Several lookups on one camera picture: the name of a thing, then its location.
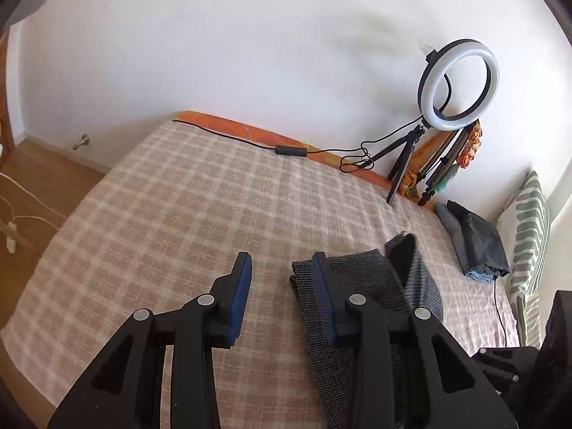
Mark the floral scarf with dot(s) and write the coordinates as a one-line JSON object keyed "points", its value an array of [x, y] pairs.
{"points": [[473, 143]]}

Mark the folded dark clothes stack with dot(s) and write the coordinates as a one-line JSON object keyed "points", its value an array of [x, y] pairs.
{"points": [[447, 221]]}

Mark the white power strip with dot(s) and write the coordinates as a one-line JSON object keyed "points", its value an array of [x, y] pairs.
{"points": [[11, 237]]}

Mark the black mini tripod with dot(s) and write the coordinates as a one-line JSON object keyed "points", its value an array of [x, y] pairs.
{"points": [[400, 175]]}

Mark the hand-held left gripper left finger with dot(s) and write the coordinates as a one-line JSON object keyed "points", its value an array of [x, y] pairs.
{"points": [[239, 304]]}

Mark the grey tweed short pants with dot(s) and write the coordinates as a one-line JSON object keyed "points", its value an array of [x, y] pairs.
{"points": [[373, 277]]}

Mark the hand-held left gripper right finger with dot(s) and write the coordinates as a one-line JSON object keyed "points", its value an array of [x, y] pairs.
{"points": [[324, 304]]}

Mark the orange patterned cloth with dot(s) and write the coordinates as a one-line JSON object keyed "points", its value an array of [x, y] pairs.
{"points": [[420, 156]]}

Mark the metal door stop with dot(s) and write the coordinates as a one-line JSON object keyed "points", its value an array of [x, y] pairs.
{"points": [[81, 143]]}

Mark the green patterned pillow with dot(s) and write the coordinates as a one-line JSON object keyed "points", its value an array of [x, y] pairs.
{"points": [[527, 232]]}

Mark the folded black stand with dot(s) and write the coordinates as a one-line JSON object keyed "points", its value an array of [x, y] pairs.
{"points": [[435, 174]]}

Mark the white clip lamp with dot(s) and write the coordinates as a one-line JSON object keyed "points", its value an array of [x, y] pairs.
{"points": [[29, 2]]}

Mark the pink plaid blanket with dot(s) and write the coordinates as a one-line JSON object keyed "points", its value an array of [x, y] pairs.
{"points": [[178, 210]]}

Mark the folded dark grey pants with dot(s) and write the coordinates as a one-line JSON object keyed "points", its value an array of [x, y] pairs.
{"points": [[482, 241]]}

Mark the wooden door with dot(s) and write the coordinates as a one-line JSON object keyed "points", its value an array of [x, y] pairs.
{"points": [[3, 111]]}

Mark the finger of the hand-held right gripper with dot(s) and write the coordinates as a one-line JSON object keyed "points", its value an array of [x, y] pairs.
{"points": [[505, 364]]}

